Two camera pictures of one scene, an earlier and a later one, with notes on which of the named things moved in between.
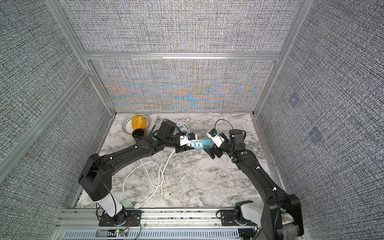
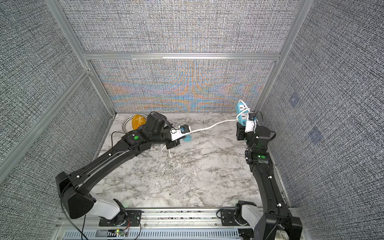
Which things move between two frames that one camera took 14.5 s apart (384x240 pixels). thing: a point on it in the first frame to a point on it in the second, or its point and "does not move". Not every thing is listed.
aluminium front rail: (89, 218) does not move
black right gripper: (217, 149) to (242, 134)
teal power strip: (199, 144) to (240, 108)
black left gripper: (182, 148) to (174, 143)
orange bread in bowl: (138, 122) does not move
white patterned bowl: (127, 125) does not move
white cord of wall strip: (140, 204) to (236, 118)
